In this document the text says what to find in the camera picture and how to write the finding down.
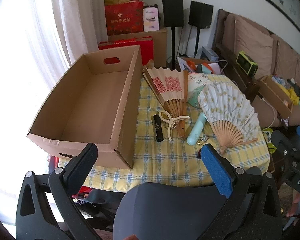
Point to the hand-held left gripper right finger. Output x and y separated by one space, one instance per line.
217 170

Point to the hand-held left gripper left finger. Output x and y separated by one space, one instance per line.
81 165

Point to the mint handheld electric fan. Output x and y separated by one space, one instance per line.
193 135

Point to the brown cardboard box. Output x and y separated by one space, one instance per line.
90 100

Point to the floral white folding fan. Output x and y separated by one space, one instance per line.
227 105

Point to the red print paper folding fan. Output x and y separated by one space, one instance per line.
170 85

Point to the yellow green plastic item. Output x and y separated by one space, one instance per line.
267 135

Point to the red plastic bag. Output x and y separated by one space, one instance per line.
85 195

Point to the metal keyring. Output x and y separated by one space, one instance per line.
203 139

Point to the small cardboard tray of items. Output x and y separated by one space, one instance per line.
272 95

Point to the yellow plaid tablecloth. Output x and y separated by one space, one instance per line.
165 162

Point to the person's grey trousers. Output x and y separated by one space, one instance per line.
165 210

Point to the black cylindrical tube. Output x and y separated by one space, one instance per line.
158 127

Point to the green black radio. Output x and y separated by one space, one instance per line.
247 63

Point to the white green round hand fan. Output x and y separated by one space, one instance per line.
197 80

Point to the brown sofa with cushions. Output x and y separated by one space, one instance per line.
255 45

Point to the blue grey box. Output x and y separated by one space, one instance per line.
210 53

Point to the red gift box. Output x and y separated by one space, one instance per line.
146 52

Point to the black speaker stand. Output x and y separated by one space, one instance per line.
173 47
197 41

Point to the brown cardboard carton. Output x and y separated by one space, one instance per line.
160 45

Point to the white sheer curtain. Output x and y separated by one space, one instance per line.
65 17

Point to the red gift bag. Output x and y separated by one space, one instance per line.
122 17

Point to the white purple box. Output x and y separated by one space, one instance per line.
151 17

